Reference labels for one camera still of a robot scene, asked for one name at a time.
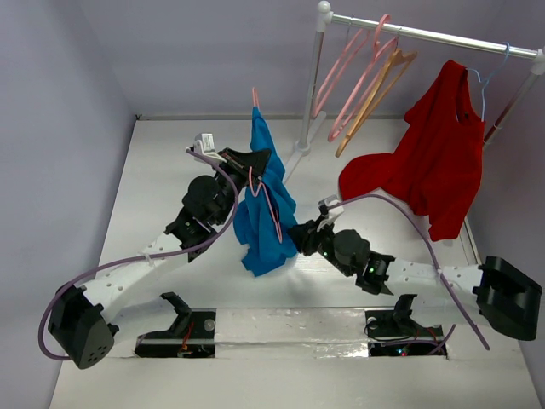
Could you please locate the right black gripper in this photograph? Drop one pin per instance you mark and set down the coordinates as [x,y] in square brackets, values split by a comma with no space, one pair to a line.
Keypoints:
[304,235]

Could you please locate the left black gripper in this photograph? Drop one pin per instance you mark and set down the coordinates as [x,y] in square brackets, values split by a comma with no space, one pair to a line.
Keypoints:
[239,164]

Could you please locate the thin pink wire hanger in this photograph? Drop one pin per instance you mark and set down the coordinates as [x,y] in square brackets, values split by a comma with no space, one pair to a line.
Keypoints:
[261,187]

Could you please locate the blue t shirt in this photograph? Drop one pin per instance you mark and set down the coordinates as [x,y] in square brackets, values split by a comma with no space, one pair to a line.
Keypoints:
[252,224]

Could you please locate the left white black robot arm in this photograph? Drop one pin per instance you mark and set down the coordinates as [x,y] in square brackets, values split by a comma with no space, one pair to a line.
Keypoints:
[82,315]

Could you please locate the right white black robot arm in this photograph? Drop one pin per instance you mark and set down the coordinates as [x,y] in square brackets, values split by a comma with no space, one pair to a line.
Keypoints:
[494,293]

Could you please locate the thick pink plastic hanger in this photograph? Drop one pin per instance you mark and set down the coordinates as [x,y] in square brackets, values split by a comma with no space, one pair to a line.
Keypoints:
[362,87]

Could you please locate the red t shirt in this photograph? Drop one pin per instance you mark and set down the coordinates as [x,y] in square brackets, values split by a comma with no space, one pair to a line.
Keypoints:
[436,168]

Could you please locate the wooden hanger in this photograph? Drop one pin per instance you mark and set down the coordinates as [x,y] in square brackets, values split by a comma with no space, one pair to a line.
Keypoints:
[392,70]

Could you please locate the white clothes rack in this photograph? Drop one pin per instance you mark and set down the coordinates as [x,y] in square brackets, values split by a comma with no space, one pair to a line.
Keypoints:
[311,126]

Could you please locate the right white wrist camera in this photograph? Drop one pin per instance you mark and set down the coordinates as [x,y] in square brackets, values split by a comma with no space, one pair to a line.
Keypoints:
[330,210]

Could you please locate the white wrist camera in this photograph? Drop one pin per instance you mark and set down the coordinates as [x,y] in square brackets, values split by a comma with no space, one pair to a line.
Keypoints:
[204,147]
[330,210]

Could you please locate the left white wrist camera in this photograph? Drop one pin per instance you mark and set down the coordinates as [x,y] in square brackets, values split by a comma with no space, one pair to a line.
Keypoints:
[204,147]

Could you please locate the leftmost pink wire hanger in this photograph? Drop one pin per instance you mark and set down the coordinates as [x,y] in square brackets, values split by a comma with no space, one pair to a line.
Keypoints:
[317,97]

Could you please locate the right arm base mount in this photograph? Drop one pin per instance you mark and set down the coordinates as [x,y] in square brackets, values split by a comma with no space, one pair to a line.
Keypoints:
[393,332]

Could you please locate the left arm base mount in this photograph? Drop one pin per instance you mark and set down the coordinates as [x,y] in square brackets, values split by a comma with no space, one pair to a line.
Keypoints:
[190,336]

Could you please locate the blue wire hanger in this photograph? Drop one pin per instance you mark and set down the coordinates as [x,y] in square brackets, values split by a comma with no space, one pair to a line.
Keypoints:
[485,81]

